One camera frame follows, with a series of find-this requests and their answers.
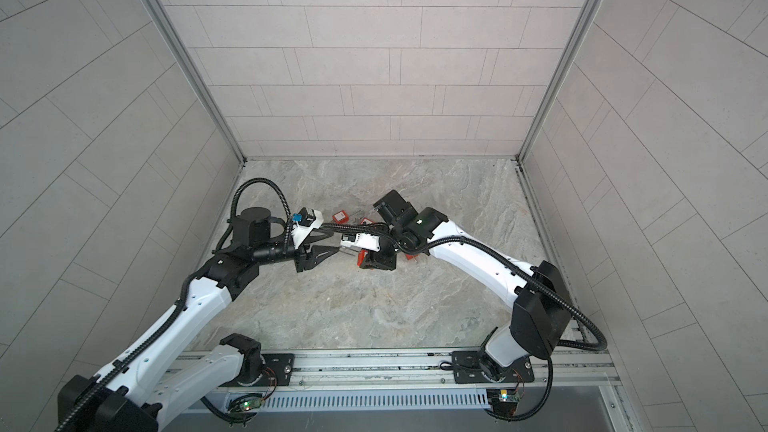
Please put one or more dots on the right green circuit board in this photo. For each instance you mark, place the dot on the right green circuit board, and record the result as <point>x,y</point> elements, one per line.
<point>503,402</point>

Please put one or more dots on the left green circuit board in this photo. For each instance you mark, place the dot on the left green circuit board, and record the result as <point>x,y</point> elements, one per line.
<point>246,404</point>

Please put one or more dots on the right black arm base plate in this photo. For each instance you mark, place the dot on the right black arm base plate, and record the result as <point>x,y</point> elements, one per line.
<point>472,367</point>

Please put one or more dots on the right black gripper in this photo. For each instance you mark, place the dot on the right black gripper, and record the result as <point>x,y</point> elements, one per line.
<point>379,261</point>

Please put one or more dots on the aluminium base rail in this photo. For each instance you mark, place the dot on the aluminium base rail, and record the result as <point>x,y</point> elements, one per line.
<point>419,368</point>

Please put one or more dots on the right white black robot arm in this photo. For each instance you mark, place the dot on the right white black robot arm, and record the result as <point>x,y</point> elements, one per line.
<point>543,316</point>

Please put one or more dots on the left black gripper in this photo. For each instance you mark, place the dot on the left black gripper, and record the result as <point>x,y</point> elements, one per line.
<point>309,261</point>

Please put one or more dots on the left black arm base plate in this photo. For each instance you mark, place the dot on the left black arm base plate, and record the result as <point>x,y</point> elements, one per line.
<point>276,370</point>

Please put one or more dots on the white slotted cable duct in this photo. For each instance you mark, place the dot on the white slotted cable duct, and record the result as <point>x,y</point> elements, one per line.
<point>370,400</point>

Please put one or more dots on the green circuit board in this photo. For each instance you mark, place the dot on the green circuit board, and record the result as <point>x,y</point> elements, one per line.
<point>246,404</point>
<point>503,402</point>

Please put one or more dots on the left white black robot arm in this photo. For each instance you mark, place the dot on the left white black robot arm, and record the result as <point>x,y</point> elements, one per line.
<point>129,394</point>

